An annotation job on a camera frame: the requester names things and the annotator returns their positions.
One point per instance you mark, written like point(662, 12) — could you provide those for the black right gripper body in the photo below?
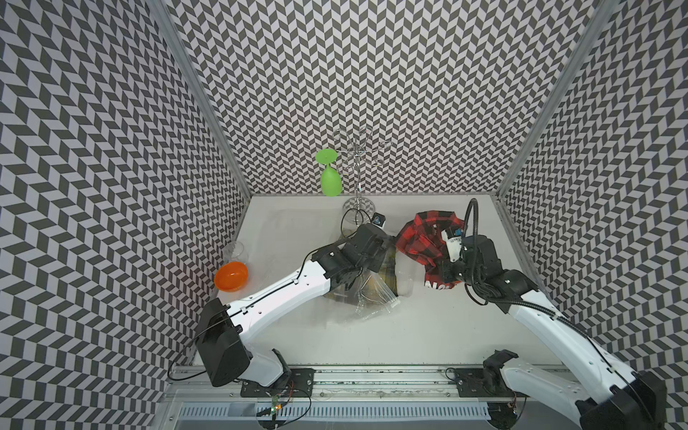
point(459, 270)

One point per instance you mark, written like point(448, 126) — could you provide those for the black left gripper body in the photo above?
point(374, 263)

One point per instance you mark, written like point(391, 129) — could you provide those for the clear plastic vacuum bag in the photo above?
point(343, 313)

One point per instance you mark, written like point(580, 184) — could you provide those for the red plaid shirt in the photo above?
point(421, 240)

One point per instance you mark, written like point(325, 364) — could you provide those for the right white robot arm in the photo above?
point(605, 394)

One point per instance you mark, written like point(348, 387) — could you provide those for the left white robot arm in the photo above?
point(224, 332)

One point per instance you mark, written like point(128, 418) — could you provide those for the metal glass holder stand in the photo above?
point(357, 150)

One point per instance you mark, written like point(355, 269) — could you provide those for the green plastic wine glass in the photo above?
point(331, 182)

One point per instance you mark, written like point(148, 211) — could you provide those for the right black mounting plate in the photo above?
point(473, 382)

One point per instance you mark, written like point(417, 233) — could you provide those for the black mounting plate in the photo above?
point(473, 382)
point(299, 384)

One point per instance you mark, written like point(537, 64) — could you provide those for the clear plastic cup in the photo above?
point(234, 251)

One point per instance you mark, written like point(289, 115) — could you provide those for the orange plastic bowl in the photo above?
point(231, 277)

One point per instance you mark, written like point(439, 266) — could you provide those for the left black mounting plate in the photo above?
point(299, 384)

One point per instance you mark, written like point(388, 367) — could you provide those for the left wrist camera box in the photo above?
point(378, 220)

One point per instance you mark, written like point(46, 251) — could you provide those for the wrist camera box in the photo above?
point(453, 240)
point(378, 220)

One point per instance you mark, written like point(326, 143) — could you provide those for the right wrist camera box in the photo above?
point(453, 240)

